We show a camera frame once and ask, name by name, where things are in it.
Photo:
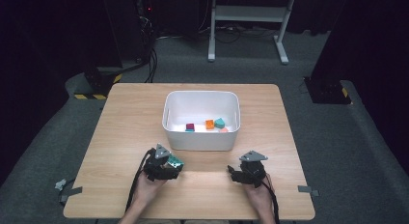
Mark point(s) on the grey tape strip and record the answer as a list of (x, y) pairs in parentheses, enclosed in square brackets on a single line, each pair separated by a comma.
[(72, 191), (307, 189)]

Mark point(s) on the black curtain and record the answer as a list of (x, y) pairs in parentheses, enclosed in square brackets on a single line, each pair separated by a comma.
[(369, 34), (38, 40)]

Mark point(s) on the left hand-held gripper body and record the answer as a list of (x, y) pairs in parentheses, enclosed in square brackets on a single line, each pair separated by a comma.
[(156, 169)]

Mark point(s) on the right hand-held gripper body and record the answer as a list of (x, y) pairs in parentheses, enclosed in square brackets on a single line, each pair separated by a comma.
[(252, 172)]

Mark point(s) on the white metal stand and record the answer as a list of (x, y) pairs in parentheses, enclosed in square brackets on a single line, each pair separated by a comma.
[(250, 13)]

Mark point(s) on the teal studded plate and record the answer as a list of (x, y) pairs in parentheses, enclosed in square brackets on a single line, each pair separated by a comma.
[(175, 160)]

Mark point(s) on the magenta sloped toy block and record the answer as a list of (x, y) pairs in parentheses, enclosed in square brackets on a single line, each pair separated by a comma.
[(190, 126)]

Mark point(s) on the green toy block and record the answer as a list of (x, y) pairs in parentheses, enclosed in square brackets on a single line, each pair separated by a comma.
[(219, 122)]

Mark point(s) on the orange toy block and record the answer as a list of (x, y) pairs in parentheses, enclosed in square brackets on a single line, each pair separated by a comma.
[(209, 124)]

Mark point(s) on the person's right hand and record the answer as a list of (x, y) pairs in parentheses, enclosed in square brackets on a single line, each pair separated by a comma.
[(257, 198)]

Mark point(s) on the white plastic bin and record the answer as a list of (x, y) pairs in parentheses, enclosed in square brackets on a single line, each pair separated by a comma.
[(201, 142)]

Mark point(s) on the black stand base striped tape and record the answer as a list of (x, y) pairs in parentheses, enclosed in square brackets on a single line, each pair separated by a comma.
[(96, 80)]

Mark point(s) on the person's left hand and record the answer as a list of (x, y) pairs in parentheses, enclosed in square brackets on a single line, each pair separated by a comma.
[(148, 191)]

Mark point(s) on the pink toy block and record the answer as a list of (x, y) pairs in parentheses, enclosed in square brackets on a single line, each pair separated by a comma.
[(224, 130)]

